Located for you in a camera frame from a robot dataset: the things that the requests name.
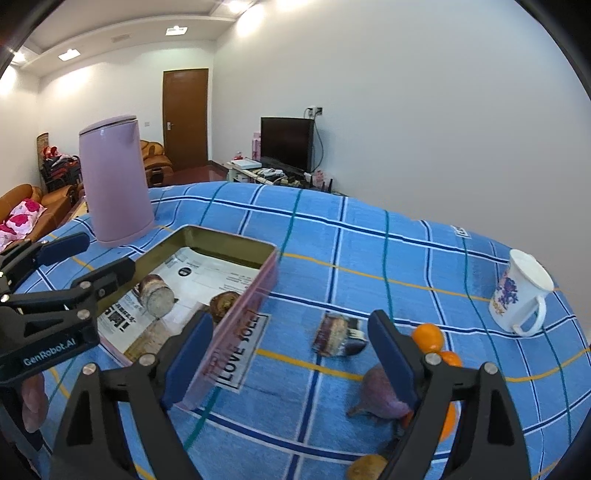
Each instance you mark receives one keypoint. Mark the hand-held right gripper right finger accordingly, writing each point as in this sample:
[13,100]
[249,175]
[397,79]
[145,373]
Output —
[392,364]

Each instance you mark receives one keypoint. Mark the pink floral pillow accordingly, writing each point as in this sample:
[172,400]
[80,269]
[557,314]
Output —
[21,219]

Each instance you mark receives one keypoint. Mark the round rice cake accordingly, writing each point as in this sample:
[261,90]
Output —
[337,334]

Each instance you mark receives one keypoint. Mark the brown leather armchair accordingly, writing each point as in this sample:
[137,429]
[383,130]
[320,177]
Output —
[154,161]

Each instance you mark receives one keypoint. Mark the wall power outlet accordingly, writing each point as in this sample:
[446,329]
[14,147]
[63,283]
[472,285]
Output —
[315,110]

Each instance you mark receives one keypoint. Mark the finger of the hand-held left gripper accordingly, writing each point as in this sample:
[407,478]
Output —
[108,277]
[64,247]

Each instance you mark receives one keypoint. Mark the printed paper sheet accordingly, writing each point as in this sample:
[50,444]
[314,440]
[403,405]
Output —
[203,277]

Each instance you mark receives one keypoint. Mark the black television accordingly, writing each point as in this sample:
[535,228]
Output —
[286,143]

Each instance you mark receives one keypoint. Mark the brown wooden door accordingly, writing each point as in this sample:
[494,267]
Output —
[184,120]

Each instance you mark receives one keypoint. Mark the pink tin box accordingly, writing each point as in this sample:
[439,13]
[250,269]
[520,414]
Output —
[240,332]

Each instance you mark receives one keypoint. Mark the pile of red clothes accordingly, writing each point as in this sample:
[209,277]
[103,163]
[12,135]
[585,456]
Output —
[57,164]

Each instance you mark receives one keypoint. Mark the brown leather sofa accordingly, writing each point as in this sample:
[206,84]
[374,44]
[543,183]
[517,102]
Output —
[55,207]

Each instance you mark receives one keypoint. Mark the brown dried fruit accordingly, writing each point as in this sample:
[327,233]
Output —
[224,304]

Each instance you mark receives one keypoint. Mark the white television stand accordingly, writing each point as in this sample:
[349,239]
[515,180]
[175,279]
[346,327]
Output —
[258,174]

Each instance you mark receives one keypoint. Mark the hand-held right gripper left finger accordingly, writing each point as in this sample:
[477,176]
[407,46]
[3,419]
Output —
[189,362]

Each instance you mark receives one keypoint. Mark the purple sweet potato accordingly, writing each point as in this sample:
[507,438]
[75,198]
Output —
[376,392]

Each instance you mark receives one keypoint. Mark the orange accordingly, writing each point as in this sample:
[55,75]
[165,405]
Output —
[452,357]
[428,336]
[448,420]

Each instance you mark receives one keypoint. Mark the cut taro piece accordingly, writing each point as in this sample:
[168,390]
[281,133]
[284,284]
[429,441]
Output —
[157,297]

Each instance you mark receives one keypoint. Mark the blue plaid cloth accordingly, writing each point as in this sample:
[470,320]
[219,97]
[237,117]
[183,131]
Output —
[369,230]

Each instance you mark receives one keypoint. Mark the brown kiwi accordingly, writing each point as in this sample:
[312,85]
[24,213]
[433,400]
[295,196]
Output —
[367,467]

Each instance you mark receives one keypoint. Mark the pink electric kettle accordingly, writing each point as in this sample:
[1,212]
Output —
[115,184]

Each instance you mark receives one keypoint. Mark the person's left hand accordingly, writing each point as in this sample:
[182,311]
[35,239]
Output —
[34,401]

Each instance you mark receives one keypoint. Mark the square ceiling light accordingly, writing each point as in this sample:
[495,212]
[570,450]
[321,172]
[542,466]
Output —
[178,30]
[69,54]

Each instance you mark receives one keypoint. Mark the white printed mug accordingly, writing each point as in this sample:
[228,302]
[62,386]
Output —
[512,295]

